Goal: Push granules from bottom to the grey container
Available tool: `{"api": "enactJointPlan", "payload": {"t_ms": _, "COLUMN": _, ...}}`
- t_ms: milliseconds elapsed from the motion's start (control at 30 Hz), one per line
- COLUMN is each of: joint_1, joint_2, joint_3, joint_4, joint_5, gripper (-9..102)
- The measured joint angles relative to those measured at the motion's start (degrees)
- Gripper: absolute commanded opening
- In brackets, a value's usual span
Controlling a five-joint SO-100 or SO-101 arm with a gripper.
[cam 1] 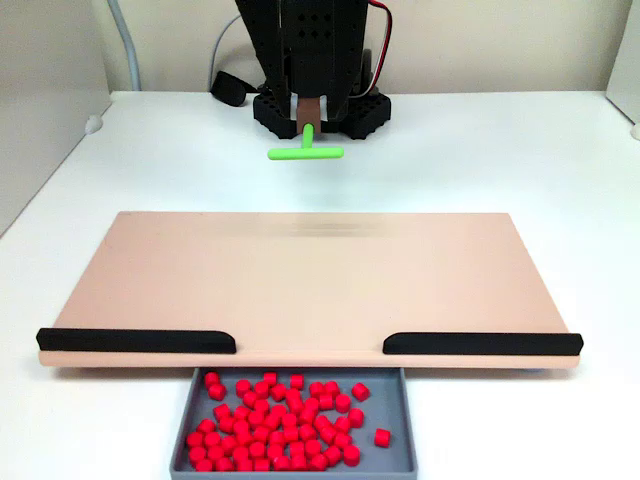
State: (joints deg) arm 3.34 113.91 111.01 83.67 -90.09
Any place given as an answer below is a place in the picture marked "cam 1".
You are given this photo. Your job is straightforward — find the brown tool holder block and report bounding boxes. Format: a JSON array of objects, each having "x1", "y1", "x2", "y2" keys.
[{"x1": 296, "y1": 95, "x2": 322, "y2": 135}]

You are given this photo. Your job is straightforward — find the green T-shaped pusher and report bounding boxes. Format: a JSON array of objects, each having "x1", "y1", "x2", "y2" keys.
[{"x1": 267, "y1": 123, "x2": 345, "y2": 162}]

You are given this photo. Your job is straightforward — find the grey rectangular container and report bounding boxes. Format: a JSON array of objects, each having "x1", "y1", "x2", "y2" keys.
[{"x1": 168, "y1": 367, "x2": 419, "y2": 475}]

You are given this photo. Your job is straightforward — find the beige flat board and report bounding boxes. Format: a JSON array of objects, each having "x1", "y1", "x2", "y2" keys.
[{"x1": 38, "y1": 211, "x2": 581, "y2": 371}]

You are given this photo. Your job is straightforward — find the red white black servo cable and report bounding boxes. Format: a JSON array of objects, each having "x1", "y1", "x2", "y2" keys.
[{"x1": 359, "y1": 0, "x2": 394, "y2": 99}]

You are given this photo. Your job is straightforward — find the thin grey cable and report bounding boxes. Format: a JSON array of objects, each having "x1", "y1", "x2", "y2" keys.
[{"x1": 206, "y1": 14, "x2": 242, "y2": 92}]

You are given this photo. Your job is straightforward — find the white thick hose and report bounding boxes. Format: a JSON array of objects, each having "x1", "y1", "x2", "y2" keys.
[{"x1": 106, "y1": 0, "x2": 142, "y2": 92}]

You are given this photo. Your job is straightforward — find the black guide rail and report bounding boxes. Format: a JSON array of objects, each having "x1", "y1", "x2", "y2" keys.
[
  {"x1": 35, "y1": 327, "x2": 237, "y2": 355},
  {"x1": 382, "y1": 331, "x2": 585, "y2": 357}
]

